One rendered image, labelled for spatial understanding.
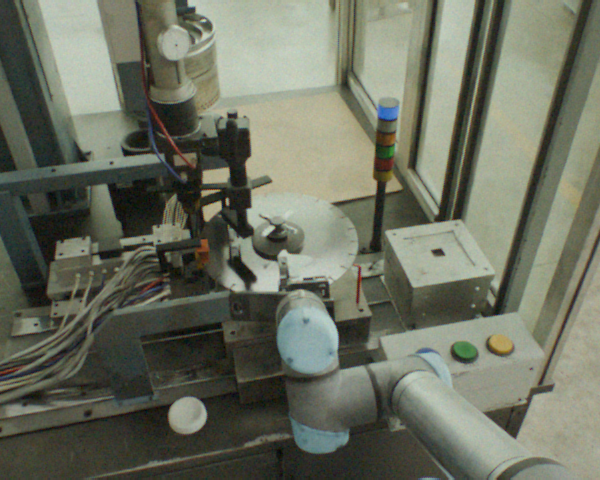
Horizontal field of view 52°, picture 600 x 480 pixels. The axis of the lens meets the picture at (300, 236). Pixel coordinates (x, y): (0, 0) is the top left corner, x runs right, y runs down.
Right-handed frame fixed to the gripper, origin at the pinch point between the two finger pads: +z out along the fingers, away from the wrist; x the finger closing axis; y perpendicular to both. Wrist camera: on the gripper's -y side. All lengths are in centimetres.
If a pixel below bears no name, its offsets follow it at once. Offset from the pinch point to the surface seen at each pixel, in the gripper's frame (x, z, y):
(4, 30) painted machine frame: 54, 36, -57
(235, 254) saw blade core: 4.3, 14.5, -8.7
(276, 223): 10.2, 13.6, -0.1
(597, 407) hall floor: -65, 81, 105
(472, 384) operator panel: -19.4, -3.6, 33.4
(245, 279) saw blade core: 0.3, 8.4, -6.8
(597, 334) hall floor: -48, 106, 119
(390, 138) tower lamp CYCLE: 26.0, 23.0, 25.6
